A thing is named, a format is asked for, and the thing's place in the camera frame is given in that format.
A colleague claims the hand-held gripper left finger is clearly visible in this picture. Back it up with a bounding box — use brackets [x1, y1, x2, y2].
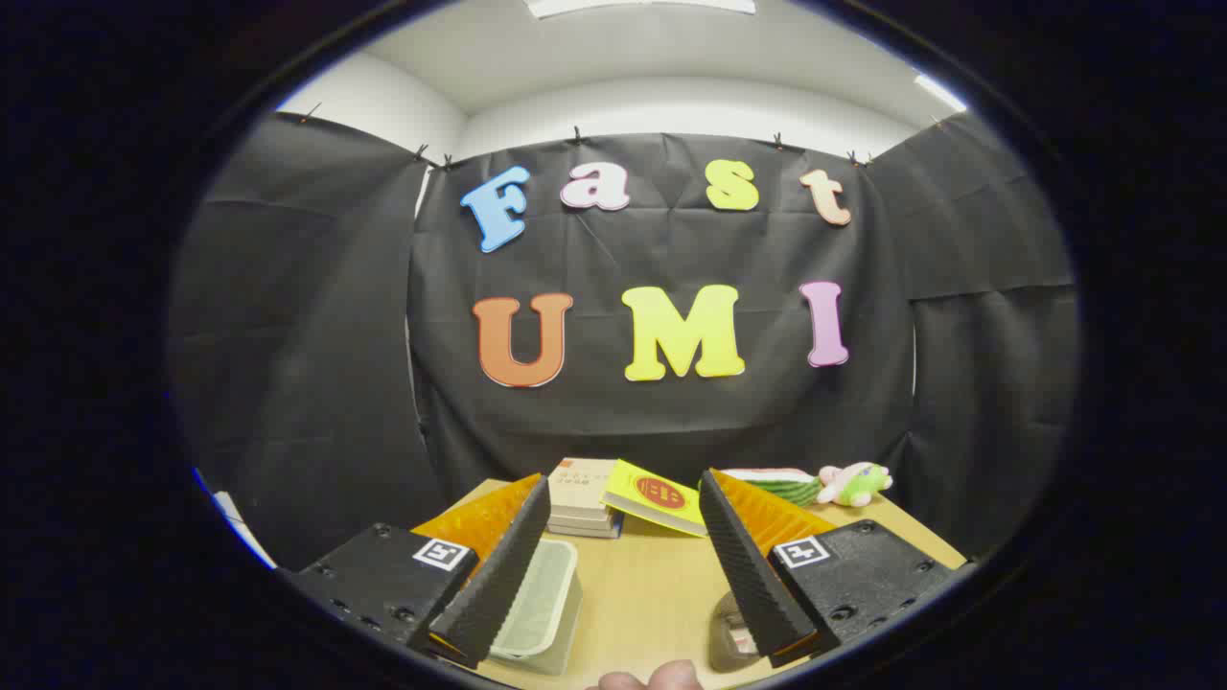
[278, 471, 554, 670]

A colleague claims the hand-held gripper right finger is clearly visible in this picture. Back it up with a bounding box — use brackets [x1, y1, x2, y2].
[698, 468, 958, 670]

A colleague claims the white fabric storage box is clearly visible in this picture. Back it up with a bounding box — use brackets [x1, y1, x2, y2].
[487, 538, 584, 677]

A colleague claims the brown fuzzy shoe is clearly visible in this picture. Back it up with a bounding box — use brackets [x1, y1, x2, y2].
[709, 590, 770, 673]

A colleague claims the watermelon slice plush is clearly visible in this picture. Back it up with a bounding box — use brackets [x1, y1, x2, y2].
[721, 467, 823, 508]

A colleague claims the beige cover book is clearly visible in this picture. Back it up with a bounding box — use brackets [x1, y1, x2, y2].
[547, 457, 620, 513]

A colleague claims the yellow book with red label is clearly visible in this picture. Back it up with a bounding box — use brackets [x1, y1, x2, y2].
[601, 459, 710, 538]

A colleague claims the pink and green plush toy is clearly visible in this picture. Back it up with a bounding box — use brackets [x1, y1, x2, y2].
[817, 462, 894, 508]

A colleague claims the long ceiling light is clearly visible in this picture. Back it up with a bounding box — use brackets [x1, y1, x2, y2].
[524, 0, 758, 20]

